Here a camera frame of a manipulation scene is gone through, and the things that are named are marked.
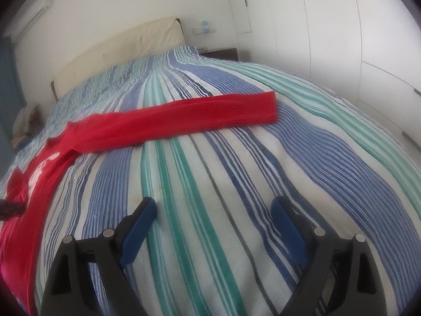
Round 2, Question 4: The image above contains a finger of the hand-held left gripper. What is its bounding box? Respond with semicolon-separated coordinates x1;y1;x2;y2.
0;199;26;220

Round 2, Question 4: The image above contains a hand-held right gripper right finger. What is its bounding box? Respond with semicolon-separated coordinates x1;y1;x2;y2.
270;196;384;316

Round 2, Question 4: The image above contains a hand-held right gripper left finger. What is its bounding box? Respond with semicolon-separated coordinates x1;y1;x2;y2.
39;197;157;316

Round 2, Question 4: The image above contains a red shirt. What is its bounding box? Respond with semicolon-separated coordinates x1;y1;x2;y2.
0;91;277;316

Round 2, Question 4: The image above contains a pile of clothes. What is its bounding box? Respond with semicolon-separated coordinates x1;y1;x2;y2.
11;103;43;145

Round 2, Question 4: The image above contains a striped bed sheet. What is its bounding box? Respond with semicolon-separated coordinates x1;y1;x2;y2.
0;46;421;316

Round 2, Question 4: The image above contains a blue curtain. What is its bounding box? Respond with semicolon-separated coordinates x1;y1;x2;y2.
0;36;25;132

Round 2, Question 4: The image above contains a dark wooden nightstand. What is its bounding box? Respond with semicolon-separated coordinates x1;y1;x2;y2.
199;48;238;61

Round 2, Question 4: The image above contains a cream padded headboard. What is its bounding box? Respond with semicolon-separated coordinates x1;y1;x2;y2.
50;16;186;101

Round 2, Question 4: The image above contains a white air conditioner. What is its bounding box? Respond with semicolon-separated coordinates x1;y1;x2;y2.
13;2;51;37

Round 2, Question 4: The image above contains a white wardrobe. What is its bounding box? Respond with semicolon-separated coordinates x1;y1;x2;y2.
224;0;421;152

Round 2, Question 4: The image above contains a white wall socket panel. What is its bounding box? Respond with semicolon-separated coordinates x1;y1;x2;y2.
192;21;216;35

